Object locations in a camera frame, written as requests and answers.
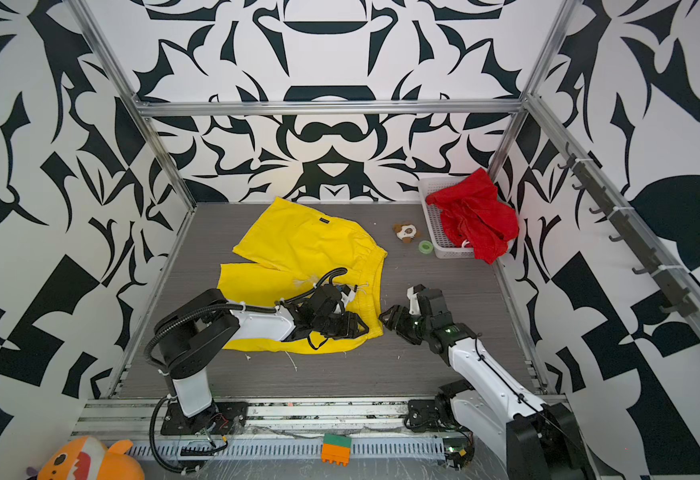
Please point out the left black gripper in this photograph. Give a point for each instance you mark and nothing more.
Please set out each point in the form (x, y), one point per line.
(353, 328)

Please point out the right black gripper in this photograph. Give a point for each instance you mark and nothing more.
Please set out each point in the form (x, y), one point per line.
(398, 321)

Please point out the yellow shorts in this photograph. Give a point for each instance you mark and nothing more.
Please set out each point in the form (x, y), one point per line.
(287, 250)

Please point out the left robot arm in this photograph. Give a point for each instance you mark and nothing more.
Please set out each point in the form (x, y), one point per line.
(185, 342)

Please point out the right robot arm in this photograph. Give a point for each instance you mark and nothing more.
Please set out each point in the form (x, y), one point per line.
(531, 437)

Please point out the red shorts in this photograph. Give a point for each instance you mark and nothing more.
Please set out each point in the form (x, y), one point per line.
(472, 216)

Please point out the green tape roll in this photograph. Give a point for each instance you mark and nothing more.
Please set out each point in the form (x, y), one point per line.
(425, 247)

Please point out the white plastic basket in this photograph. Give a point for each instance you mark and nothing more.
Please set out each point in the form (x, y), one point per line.
(443, 247)

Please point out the brown white plush toy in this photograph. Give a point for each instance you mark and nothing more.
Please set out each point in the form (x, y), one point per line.
(406, 233)

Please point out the orange green toy block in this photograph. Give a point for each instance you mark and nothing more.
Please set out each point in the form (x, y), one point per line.
(336, 449)

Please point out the green circuit board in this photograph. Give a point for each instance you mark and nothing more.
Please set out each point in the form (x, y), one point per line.
(458, 452)

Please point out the orange shark plush toy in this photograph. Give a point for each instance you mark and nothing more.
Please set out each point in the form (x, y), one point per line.
(87, 458)

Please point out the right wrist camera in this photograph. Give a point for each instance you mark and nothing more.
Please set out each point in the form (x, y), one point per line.
(412, 295)

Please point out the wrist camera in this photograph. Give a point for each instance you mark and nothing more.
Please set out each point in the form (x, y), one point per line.
(348, 294)
(412, 295)

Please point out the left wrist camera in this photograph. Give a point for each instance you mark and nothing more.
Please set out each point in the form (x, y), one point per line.
(348, 294)

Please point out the white slotted cable duct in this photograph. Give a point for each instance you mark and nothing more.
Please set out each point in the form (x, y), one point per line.
(248, 449)

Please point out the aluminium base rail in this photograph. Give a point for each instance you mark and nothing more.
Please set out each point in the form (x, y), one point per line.
(280, 417)

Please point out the grey wall hook rack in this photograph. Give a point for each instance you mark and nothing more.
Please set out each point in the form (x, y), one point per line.
(632, 232)

